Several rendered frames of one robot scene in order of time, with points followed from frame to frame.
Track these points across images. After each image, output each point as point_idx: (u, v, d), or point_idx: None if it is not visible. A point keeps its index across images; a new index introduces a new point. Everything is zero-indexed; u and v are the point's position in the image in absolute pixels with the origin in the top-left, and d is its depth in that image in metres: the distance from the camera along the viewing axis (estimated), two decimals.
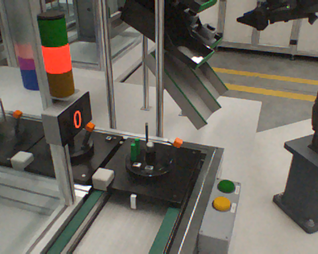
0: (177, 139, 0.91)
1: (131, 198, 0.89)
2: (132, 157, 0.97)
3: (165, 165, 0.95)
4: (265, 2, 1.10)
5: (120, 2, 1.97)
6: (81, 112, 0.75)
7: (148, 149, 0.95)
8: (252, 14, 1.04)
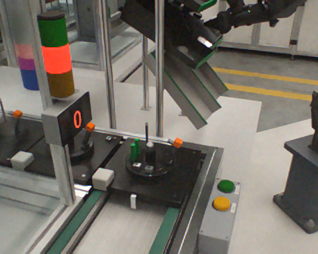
0: (177, 139, 0.91)
1: (131, 198, 0.89)
2: (132, 157, 0.97)
3: (165, 165, 0.95)
4: (230, 8, 1.13)
5: (120, 2, 1.97)
6: (81, 112, 0.75)
7: (148, 149, 0.95)
8: (216, 18, 1.08)
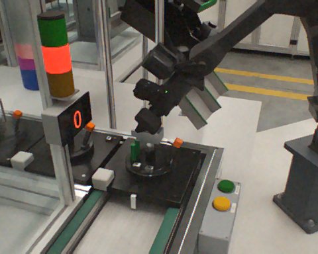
0: (177, 139, 0.91)
1: (131, 198, 0.89)
2: (132, 157, 0.97)
3: (165, 165, 0.95)
4: None
5: (120, 2, 1.97)
6: (81, 112, 0.75)
7: (148, 149, 0.95)
8: None
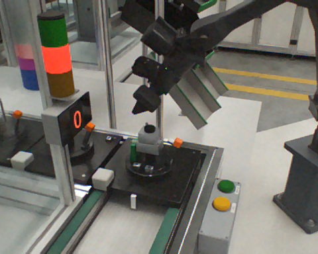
0: (177, 139, 0.91)
1: (131, 198, 0.89)
2: (132, 157, 0.97)
3: (165, 165, 0.95)
4: None
5: (120, 2, 1.97)
6: (81, 112, 0.75)
7: None
8: None
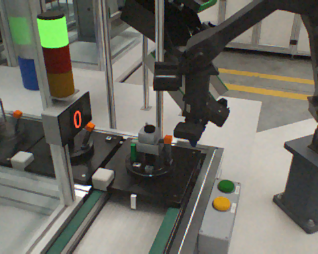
0: (166, 136, 0.92)
1: (131, 198, 0.89)
2: (132, 157, 0.97)
3: (165, 165, 0.95)
4: (203, 128, 0.85)
5: (120, 2, 1.97)
6: (81, 112, 0.75)
7: None
8: None
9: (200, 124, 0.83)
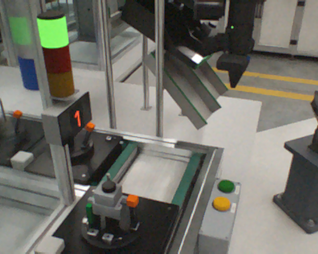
0: (130, 197, 0.72)
1: None
2: (89, 220, 0.77)
3: (130, 231, 0.75)
4: None
5: (120, 2, 1.97)
6: (81, 112, 0.75)
7: None
8: None
9: None
